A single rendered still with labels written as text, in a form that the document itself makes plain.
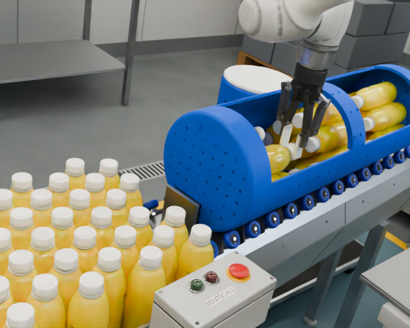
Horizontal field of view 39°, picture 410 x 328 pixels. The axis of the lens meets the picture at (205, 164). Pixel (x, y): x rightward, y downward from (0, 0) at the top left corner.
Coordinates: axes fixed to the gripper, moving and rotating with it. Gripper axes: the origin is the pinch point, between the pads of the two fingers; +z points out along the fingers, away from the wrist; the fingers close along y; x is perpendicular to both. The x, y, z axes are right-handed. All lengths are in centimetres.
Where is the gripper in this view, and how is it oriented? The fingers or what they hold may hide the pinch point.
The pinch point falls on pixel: (291, 142)
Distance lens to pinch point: 143.9
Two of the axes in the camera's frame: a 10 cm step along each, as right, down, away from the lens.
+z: -1.7, 8.7, 4.7
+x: -6.9, 2.4, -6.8
